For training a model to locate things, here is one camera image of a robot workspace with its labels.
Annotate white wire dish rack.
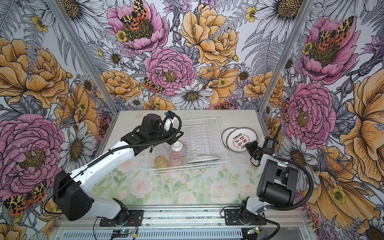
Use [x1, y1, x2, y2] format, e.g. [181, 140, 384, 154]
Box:
[145, 118, 228, 173]

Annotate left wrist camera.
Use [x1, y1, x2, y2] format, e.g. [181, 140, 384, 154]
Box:
[165, 111, 176, 120]

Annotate aluminium front rail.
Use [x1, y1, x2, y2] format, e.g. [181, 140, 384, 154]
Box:
[54, 206, 308, 231]

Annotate aluminium corner frame post right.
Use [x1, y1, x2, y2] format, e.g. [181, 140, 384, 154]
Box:
[257, 0, 316, 115]

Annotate aluminium corner frame post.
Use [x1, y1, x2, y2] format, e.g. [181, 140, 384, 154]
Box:
[44, 0, 119, 116]
[257, 0, 316, 115]

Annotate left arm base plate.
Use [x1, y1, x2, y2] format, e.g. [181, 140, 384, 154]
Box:
[99, 210, 144, 227]

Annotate pink glass cup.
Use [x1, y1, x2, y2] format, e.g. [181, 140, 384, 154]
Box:
[169, 153, 184, 168]

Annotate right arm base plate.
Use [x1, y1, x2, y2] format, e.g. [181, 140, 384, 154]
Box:
[224, 208, 267, 226]

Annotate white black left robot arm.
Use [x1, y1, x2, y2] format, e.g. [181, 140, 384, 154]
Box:
[52, 111, 184, 226]

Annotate aluminium corner frame post left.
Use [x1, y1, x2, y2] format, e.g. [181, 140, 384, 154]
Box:
[44, 0, 119, 116]

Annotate clear glass cup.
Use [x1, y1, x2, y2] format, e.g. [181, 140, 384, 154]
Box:
[171, 141, 187, 157]

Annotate green circuit board right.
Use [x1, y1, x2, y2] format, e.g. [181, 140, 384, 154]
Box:
[247, 227, 260, 235]

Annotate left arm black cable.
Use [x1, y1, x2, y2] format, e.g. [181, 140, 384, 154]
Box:
[41, 113, 183, 215]

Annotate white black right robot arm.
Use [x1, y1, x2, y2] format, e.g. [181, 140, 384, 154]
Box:
[239, 137, 299, 225]

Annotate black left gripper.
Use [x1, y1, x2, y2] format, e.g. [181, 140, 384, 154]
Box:
[149, 124, 184, 145]

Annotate white plate red characters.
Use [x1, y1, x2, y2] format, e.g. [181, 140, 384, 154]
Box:
[227, 128, 258, 153]

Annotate white plate green band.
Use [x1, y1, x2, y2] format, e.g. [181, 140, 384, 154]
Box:
[185, 156, 221, 164]

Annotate green circuit board left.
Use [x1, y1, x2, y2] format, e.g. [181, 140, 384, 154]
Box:
[110, 229, 138, 240]

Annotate yellow glass cup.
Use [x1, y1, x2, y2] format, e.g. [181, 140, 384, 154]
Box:
[154, 156, 170, 172]

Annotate green circuit board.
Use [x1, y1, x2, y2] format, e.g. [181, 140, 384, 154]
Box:
[247, 227, 260, 235]
[110, 229, 138, 240]

